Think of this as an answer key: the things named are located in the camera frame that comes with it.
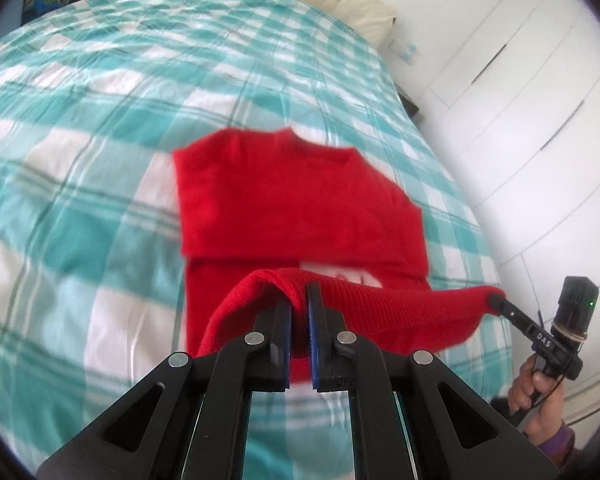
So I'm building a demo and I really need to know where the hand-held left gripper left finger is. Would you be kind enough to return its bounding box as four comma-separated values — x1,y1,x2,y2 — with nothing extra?
36,297,293,480

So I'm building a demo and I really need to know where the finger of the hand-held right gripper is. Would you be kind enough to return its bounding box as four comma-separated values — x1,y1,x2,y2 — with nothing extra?
487,294,533,335

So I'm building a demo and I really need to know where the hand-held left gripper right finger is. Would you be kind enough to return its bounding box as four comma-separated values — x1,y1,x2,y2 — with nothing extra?
306,282,563,480

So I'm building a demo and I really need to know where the red sweater with rabbit print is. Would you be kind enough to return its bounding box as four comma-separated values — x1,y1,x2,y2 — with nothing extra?
172,127,506,386

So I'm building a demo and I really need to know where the person's right forearm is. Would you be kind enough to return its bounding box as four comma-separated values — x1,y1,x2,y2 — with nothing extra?
525,417,577,472

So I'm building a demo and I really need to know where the person's right hand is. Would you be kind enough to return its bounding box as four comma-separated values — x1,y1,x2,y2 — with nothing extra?
507,355,566,442

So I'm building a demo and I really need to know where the white wardrobe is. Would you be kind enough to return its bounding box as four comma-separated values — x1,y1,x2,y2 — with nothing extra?
425,0,600,411

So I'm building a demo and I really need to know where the teal checked blanket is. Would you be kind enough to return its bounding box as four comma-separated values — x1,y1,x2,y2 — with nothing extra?
0,0,513,480

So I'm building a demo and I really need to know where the white wall socket panel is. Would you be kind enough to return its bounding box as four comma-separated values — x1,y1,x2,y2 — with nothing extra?
391,37,418,63

